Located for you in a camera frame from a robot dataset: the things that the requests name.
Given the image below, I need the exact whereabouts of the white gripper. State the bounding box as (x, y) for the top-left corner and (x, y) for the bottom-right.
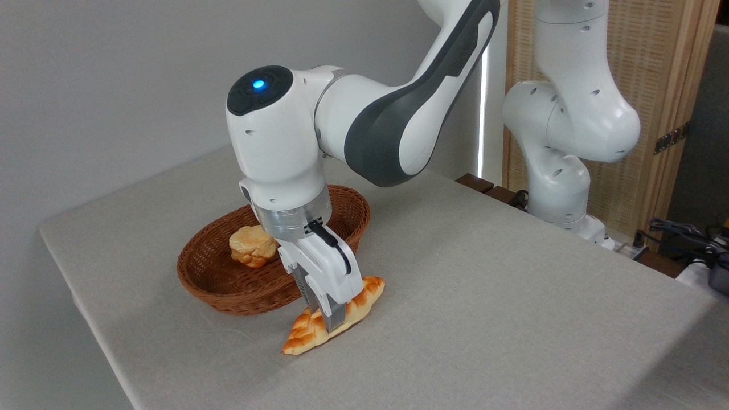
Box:
(277, 229), (364, 334)

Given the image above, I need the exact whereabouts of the braided bread loaf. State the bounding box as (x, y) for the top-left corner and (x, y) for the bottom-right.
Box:
(282, 276), (386, 356)

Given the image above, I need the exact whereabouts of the round bread roll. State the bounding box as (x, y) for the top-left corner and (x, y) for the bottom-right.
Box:
(229, 225), (280, 269)

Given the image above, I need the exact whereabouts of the brown oval wicker basket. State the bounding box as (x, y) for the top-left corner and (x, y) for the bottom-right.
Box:
(177, 184), (371, 317)

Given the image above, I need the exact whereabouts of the grey tablecloth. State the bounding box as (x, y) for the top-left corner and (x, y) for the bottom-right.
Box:
(39, 128), (729, 410)

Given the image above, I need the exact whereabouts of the dark grey device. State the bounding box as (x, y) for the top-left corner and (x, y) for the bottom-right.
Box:
(708, 263), (729, 297)

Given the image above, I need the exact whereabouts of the bamboo folding screen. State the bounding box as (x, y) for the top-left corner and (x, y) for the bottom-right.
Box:
(501, 0), (721, 251)

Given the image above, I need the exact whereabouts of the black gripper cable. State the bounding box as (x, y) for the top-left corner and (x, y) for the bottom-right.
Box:
(308, 221), (352, 274)

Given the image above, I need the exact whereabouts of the black cable bundle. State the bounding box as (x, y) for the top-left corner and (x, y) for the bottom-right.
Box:
(648, 218), (729, 268)

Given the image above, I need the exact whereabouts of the white sheet under cables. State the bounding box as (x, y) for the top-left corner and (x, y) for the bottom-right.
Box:
(675, 257), (729, 302)

